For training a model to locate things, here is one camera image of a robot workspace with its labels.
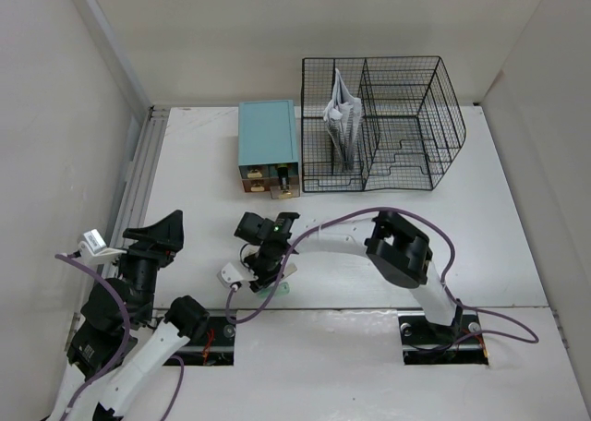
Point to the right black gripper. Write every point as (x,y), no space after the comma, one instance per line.
(265,279)

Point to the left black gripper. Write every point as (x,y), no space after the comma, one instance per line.
(161,241)

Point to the clear drawer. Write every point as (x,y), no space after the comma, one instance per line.
(255,185)
(275,191)

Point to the white instruction booklet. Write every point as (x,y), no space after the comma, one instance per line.
(342,117)

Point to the yellow black highlighter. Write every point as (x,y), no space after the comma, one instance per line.
(283,179)

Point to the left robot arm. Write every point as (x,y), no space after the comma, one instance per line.
(106,366)

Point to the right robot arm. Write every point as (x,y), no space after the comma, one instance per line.
(398,250)

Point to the grey white eraser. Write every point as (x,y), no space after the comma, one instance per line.
(289,269)

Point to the teal mini drawer cabinet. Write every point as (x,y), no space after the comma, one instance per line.
(267,137)

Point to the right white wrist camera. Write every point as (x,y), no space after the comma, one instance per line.
(234,275)

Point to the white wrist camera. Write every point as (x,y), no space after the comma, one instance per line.
(234,275)
(94,251)

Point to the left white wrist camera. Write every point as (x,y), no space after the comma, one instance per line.
(94,251)

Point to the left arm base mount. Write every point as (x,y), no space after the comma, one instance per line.
(214,348)

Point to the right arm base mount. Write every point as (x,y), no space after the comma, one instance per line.
(428,344)

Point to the black wire mesh organizer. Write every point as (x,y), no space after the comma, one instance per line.
(411,127)

